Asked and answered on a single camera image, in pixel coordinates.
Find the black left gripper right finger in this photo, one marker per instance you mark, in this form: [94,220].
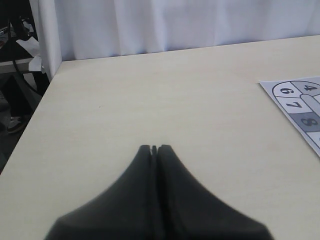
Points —
[192,212]

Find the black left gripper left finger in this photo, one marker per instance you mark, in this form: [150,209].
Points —
[122,212]

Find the person leg with sneaker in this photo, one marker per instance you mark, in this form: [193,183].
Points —
[19,105]

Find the printed paper game board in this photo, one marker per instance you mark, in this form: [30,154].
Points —
[299,100]

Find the white fabric curtain backdrop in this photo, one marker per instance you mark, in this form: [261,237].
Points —
[89,29]

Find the white crumpled paper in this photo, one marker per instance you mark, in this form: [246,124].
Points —
[38,61]

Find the dark side table frame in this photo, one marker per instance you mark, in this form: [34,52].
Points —
[14,60]

